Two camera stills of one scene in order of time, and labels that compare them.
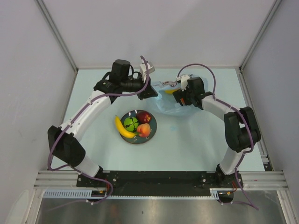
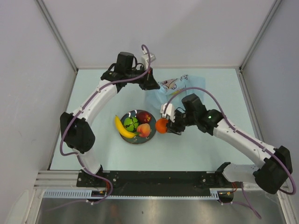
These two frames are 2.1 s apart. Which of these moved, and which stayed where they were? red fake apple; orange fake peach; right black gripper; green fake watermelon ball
Moved: right black gripper
Stayed: red fake apple; orange fake peach; green fake watermelon ball
